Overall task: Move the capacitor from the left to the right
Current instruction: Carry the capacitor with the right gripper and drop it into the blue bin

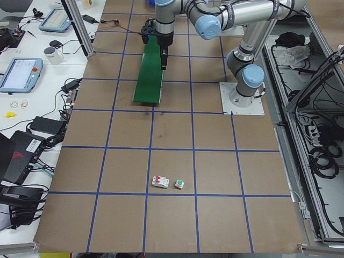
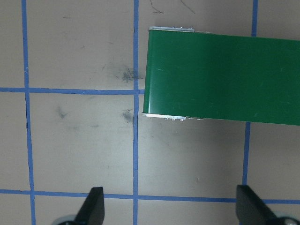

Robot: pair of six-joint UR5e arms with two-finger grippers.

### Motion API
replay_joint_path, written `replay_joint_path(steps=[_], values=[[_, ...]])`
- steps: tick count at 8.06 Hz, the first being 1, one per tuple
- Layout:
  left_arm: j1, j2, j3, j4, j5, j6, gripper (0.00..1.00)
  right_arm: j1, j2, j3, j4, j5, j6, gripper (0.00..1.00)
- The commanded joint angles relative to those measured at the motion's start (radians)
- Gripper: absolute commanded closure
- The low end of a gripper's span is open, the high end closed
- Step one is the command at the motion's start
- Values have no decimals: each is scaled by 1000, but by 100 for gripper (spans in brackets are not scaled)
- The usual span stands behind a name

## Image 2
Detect green conveyor belt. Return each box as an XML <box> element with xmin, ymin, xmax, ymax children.
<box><xmin>143</xmin><ymin>27</ymin><xmax>300</xmax><ymax>125</ymax></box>

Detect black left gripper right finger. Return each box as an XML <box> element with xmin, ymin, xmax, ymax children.
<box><xmin>235</xmin><ymin>185</ymin><xmax>300</xmax><ymax>225</ymax></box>

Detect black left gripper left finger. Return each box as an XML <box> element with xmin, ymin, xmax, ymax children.
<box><xmin>52</xmin><ymin>187</ymin><xmax>105</xmax><ymax>225</ymax></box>

